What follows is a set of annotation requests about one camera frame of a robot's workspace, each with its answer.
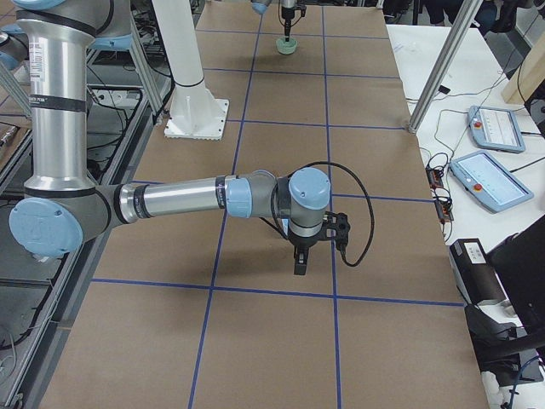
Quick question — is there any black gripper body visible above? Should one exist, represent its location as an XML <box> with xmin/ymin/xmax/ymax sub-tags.
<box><xmin>281</xmin><ymin>6</ymin><xmax>295</xmax><ymax>20</ymax></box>
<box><xmin>288</xmin><ymin>230</ymin><xmax>321</xmax><ymax>249</ymax></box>

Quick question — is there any light green bowl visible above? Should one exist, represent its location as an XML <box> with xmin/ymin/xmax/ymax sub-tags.
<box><xmin>275</xmin><ymin>37</ymin><xmax>298</xmax><ymax>55</ymax></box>

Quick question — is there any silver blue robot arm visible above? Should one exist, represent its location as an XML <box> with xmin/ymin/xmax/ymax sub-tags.
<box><xmin>9</xmin><ymin>1</ymin><xmax>330</xmax><ymax>275</ymax></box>
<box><xmin>250</xmin><ymin>0</ymin><xmax>298</xmax><ymax>43</ymax></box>

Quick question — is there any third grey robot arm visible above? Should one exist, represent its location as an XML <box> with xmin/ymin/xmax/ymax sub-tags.
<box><xmin>1</xmin><ymin>23</ymin><xmax>29</xmax><ymax>71</ymax></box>

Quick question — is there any black orange usb hub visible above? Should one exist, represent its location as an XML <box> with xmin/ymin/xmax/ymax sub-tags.
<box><xmin>425</xmin><ymin>166</ymin><xmax>454</xmax><ymax>225</ymax></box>

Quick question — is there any black box with label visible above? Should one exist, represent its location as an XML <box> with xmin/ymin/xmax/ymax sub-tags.
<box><xmin>449</xmin><ymin>239</ymin><xmax>506</xmax><ymax>306</ymax></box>

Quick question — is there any near teach pendant tablet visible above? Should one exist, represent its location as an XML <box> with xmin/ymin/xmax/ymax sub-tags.
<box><xmin>450</xmin><ymin>150</ymin><xmax>534</xmax><ymax>213</ymax></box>

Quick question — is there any teach pendant tablet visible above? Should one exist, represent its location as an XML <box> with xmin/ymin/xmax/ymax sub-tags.
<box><xmin>468</xmin><ymin>106</ymin><xmax>525</xmax><ymax>153</ymax></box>
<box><xmin>450</xmin><ymin>150</ymin><xmax>534</xmax><ymax>213</ymax></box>

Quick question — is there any far teach pendant tablet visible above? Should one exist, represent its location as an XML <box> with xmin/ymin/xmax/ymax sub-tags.
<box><xmin>468</xmin><ymin>106</ymin><xmax>525</xmax><ymax>153</ymax></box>

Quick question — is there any wrist black camera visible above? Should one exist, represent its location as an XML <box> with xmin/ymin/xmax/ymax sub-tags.
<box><xmin>295</xmin><ymin>3</ymin><xmax>307</xmax><ymax>18</ymax></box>
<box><xmin>319</xmin><ymin>211</ymin><xmax>351</xmax><ymax>253</ymax></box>

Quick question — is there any black camera cable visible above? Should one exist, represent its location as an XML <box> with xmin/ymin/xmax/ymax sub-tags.
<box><xmin>259</xmin><ymin>160</ymin><xmax>376</xmax><ymax>268</ymax></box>

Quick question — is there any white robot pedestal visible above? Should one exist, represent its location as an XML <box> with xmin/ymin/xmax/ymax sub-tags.
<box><xmin>152</xmin><ymin>0</ymin><xmax>229</xmax><ymax>141</ymax></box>

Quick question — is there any aluminium frame post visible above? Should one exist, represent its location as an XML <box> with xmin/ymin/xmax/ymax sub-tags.
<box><xmin>408</xmin><ymin>0</ymin><xmax>483</xmax><ymax>134</ymax></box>

